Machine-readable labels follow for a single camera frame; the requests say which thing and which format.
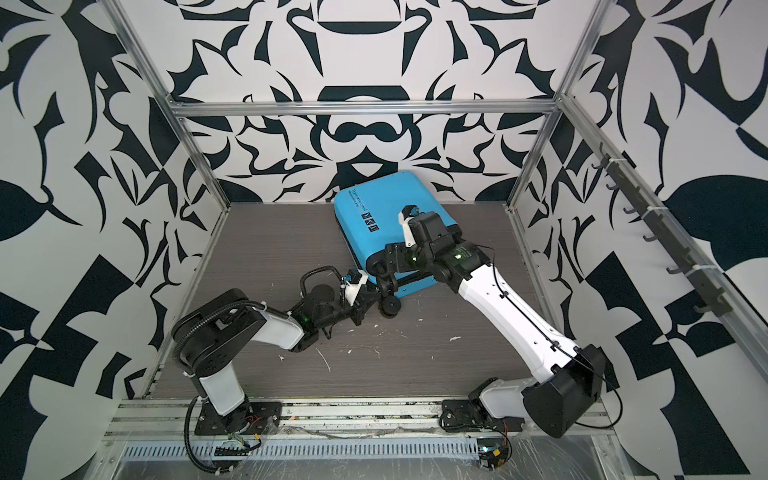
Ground blue hard-shell suitcase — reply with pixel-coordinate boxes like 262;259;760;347
334;172;462;317

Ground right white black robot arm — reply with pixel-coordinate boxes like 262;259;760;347
388;205;608;438

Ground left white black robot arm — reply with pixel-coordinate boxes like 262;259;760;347
172;265;402;475

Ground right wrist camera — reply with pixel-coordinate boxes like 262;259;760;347
398;205;420;248

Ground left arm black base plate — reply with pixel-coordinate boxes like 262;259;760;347
194;401;283;436

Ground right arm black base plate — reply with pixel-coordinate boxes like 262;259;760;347
438;399;525;433

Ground white slotted cable duct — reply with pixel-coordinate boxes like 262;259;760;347
119;437;481;462

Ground aluminium frame rails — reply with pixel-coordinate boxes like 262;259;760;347
98;0;768;385

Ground black wall hook rack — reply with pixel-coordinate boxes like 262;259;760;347
593;146;733;317

